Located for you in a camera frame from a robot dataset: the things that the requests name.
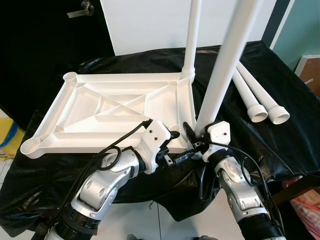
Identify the pink plastic bag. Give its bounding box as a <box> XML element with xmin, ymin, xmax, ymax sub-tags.
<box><xmin>285</xmin><ymin>177</ymin><xmax>320</xmax><ymax>240</ymax></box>

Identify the brown wooden table leg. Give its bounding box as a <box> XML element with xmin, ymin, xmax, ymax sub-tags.
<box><xmin>272</xmin><ymin>175</ymin><xmax>320</xmax><ymax>203</ymax></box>

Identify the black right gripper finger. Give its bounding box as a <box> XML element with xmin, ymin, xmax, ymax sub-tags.
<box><xmin>183</xmin><ymin>121</ymin><xmax>198</xmax><ymax>147</ymax></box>

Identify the white panel with cardboard face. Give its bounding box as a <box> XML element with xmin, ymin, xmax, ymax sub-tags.
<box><xmin>295</xmin><ymin>55</ymin><xmax>320</xmax><ymax>98</ymax></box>

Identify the black plastic table cover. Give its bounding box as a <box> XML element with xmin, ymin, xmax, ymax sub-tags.
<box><xmin>0</xmin><ymin>41</ymin><xmax>320</xmax><ymax>236</ymax></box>

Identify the white plastic table leg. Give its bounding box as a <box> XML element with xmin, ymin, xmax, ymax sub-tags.
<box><xmin>237</xmin><ymin>60</ymin><xmax>291</xmax><ymax>126</ymax></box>
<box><xmin>194</xmin><ymin>0</ymin><xmax>265</xmax><ymax>138</ymax></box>
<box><xmin>232</xmin><ymin>61</ymin><xmax>269</xmax><ymax>124</ymax></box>
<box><xmin>182</xmin><ymin>0</ymin><xmax>203</xmax><ymax>81</ymax></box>

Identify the silver door handle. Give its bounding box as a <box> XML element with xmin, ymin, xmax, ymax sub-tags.
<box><xmin>66</xmin><ymin>1</ymin><xmax>96</xmax><ymax>19</ymax></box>

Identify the yellow and blue package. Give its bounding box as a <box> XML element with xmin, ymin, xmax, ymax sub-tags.
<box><xmin>0</xmin><ymin>117</ymin><xmax>23</xmax><ymax>161</ymax></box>

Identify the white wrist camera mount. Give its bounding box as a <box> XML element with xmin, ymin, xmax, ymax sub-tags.
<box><xmin>137</xmin><ymin>120</ymin><xmax>171</xmax><ymax>173</ymax></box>
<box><xmin>202</xmin><ymin>121</ymin><xmax>232</xmax><ymax>163</ymax></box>

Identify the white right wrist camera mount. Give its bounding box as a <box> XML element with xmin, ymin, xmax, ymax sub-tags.
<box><xmin>202</xmin><ymin>121</ymin><xmax>232</xmax><ymax>163</ymax></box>

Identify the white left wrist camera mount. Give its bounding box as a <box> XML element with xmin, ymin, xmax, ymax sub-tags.
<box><xmin>137</xmin><ymin>120</ymin><xmax>171</xmax><ymax>173</ymax></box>

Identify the black door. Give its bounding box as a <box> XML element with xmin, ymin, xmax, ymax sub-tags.
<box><xmin>0</xmin><ymin>0</ymin><xmax>116</xmax><ymax>118</ymax></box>

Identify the white plastic children table top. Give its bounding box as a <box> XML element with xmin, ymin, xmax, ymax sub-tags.
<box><xmin>20</xmin><ymin>71</ymin><xmax>198</xmax><ymax>160</ymax></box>

